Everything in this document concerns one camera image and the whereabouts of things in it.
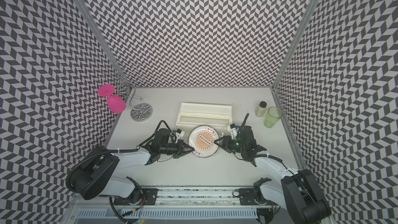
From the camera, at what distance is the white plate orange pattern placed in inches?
32.4

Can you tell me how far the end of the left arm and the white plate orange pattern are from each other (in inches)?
1.9

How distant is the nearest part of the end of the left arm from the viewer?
0.67 m
